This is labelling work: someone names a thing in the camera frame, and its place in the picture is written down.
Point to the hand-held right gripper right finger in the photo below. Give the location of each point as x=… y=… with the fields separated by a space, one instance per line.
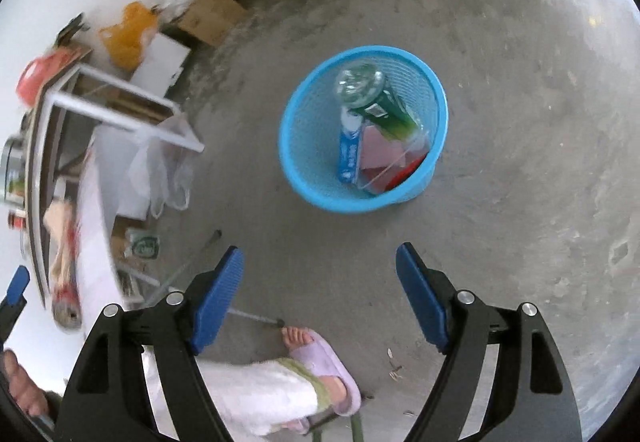
x=422 y=292

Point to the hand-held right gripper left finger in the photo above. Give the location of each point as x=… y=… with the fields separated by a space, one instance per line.
x=220 y=297

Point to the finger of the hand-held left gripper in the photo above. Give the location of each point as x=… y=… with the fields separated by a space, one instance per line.
x=19 y=284

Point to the clear plastic bag pink print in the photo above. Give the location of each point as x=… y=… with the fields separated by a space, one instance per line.
x=417 y=142

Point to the blue white toothpaste box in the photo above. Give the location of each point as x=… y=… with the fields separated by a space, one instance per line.
x=351 y=157

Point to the blue mesh wastebasket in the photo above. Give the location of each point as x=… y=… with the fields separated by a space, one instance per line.
x=310 y=162

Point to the green plastic bottle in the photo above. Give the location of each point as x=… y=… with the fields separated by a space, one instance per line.
x=360 y=85

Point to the person's left hand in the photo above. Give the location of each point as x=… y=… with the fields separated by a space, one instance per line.
x=20 y=387

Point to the grey metal rod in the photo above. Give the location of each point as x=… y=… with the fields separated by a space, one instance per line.
x=197 y=257
x=255 y=315

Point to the red sauce jar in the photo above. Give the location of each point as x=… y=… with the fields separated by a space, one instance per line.
x=17 y=220

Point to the person's foot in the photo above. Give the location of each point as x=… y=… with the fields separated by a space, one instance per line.
x=295 y=337

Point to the green white packet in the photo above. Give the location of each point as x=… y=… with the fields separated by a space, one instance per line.
x=142 y=246

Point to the white fluffy trousers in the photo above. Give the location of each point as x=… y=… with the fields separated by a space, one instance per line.
x=250 y=392

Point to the purple slipper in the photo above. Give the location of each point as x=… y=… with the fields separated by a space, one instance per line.
x=325 y=357

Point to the steel pot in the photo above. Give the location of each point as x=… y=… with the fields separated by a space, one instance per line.
x=12 y=162

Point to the white translucent plastic bag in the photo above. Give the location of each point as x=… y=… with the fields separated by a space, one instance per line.
x=160 y=162

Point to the white side table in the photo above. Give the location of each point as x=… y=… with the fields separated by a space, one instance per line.
x=125 y=122

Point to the red-orange plastic bag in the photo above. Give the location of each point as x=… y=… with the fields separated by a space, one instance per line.
x=35 y=77

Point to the white board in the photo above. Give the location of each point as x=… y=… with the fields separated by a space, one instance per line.
x=160 y=60

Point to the yellow plastic bag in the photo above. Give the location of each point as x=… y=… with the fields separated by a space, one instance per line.
x=125 y=37

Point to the cardboard box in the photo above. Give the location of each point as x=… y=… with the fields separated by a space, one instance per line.
x=210 y=15

